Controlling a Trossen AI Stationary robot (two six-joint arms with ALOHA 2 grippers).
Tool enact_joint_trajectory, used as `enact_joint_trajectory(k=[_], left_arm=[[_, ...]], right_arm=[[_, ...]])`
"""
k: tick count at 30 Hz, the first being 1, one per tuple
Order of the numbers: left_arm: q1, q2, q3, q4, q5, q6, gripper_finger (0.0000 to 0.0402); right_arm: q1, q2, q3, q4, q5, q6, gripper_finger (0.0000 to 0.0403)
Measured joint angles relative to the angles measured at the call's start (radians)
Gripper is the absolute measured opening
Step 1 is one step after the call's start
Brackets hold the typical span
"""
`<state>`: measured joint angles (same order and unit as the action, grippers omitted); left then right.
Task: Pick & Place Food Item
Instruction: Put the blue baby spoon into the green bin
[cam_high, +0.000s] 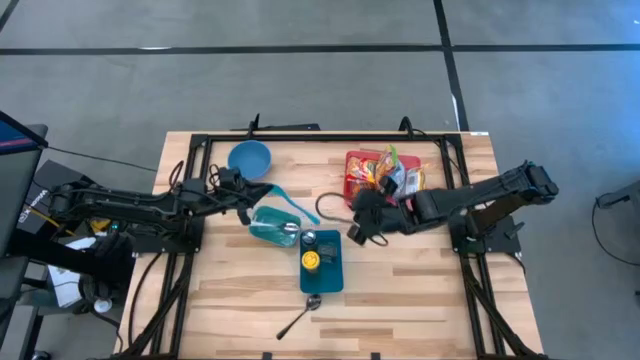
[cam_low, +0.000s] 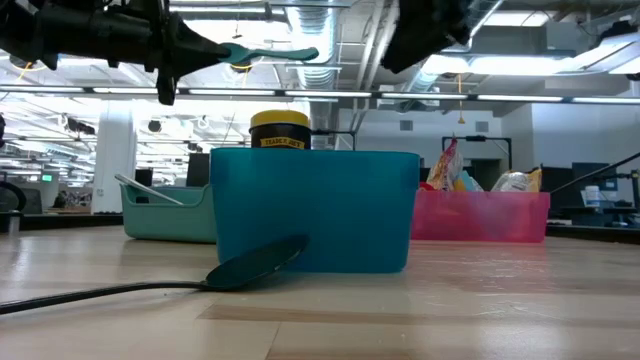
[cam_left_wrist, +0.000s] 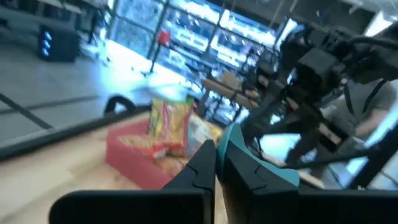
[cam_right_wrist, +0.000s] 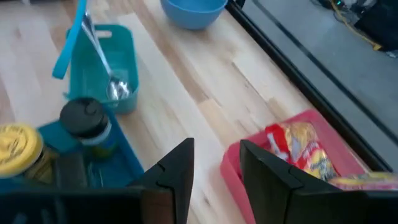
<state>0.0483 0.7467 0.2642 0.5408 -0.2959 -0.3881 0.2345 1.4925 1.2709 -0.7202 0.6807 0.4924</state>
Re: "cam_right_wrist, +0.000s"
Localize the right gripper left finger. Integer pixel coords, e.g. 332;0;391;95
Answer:
0;138;195;224

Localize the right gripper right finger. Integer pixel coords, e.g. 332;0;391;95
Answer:
239;139;398;224

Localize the blue rectangular plastic bin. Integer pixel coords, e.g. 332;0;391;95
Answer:
0;107;146;194

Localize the bright red ramen packet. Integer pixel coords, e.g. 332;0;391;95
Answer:
264;121;340;182

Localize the dark green spice tin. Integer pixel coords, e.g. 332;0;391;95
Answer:
54;152;90;189

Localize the red plastic bin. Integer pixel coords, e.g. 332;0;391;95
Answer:
220;108;374;224

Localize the dark red ramen packet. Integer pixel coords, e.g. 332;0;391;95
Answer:
328;171;398;192

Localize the black-lid spice jar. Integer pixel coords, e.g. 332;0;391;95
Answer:
59;97;118;159

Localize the silver metal spoon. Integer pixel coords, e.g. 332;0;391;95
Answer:
81;11;132;101

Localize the yellow-lid seasoning jar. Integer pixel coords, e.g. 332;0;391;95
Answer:
0;123;59;185

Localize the teal plastic bin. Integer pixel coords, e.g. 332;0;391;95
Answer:
63;24;140;115

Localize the teal plastic spoon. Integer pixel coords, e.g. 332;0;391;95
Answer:
52;0;89;80

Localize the blue round bowl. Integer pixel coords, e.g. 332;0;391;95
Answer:
160;0;229;31

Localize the black aluminium table frame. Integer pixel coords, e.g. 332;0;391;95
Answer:
225;0;394;174

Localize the yellow cable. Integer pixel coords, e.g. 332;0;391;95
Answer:
330;0;383;51

